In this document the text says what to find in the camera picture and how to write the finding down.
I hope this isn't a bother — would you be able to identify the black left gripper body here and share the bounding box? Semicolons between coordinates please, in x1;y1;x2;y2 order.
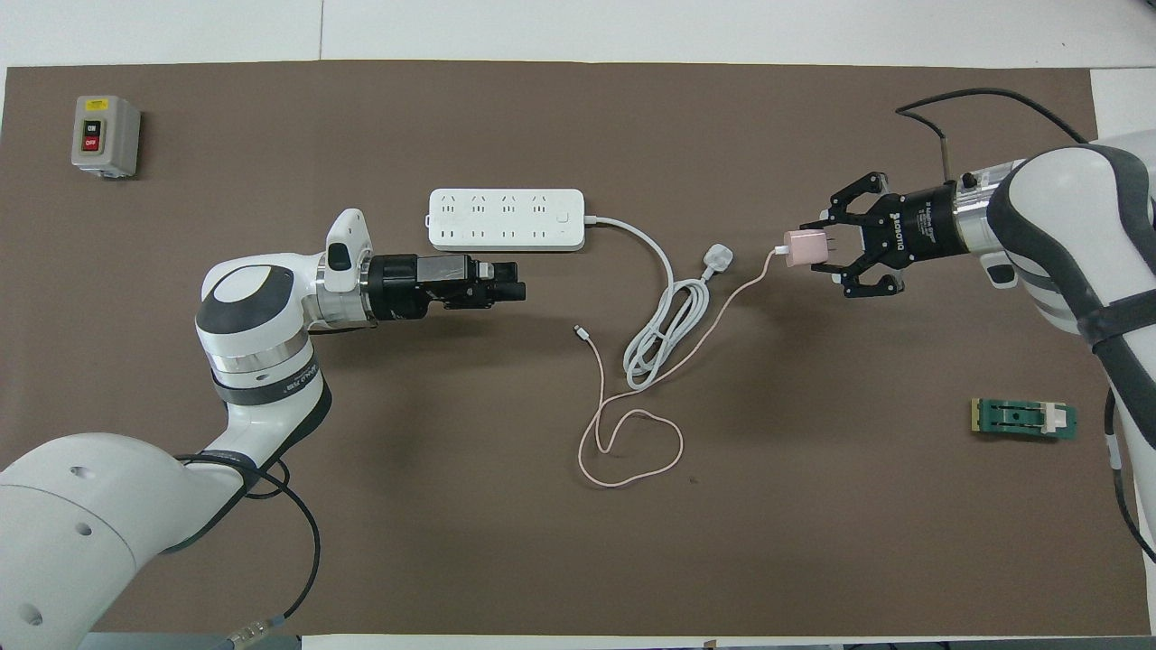
368;254;493;321

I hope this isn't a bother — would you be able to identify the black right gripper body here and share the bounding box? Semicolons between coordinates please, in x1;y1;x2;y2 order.
881;183;960;269

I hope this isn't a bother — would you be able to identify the pink charger adapter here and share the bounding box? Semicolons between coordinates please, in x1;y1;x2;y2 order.
782;229;845;269

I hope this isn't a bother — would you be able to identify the pink charging cable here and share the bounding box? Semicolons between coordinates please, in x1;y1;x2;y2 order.
572;246;788;489

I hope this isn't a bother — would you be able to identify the white power strip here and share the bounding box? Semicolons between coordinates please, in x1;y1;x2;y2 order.
427;188;586;253

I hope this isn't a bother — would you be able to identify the brown table mat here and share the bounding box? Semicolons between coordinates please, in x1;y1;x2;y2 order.
0;60;1152;637

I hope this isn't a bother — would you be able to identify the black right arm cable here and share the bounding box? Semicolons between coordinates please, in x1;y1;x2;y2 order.
896;88;1156;565

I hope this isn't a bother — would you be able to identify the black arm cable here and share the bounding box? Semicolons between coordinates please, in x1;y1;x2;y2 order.
176;451;322;650
896;88;1156;565

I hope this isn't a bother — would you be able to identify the white power cord with plug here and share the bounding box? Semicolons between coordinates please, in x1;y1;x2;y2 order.
583;215;734;391

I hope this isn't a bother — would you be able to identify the green knife switch yellow base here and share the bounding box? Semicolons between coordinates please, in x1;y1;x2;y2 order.
971;397;1079;443

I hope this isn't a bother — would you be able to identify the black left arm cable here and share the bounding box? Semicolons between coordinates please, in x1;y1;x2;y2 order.
176;451;322;650

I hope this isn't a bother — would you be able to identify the grey on off switch box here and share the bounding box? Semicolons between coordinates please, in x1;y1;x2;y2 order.
71;95;142;179

